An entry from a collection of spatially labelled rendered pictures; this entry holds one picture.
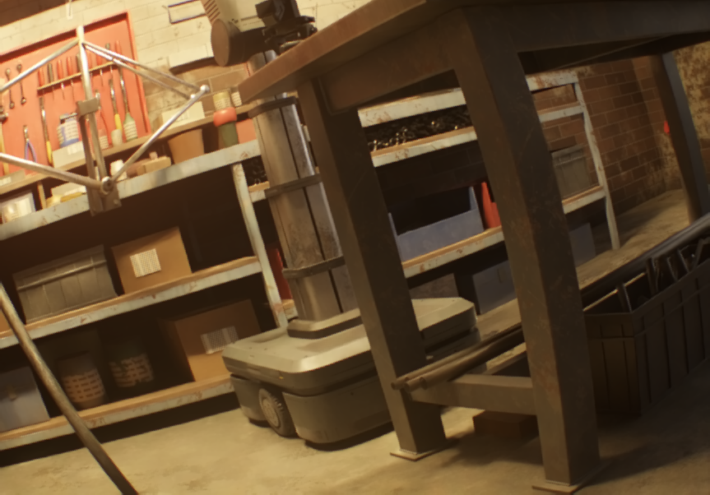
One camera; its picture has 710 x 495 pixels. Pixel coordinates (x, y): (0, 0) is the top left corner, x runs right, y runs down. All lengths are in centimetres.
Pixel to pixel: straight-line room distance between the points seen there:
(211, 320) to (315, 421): 89
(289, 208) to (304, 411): 56
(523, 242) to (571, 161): 233
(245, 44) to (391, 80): 85
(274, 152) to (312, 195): 14
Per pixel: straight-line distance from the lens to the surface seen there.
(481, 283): 330
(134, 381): 289
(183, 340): 284
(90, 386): 282
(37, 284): 274
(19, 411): 278
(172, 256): 282
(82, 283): 275
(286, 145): 232
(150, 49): 368
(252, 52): 234
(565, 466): 139
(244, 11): 233
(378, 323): 179
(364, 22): 133
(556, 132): 457
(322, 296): 231
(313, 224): 231
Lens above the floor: 63
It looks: 2 degrees down
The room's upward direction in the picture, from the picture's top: 16 degrees counter-clockwise
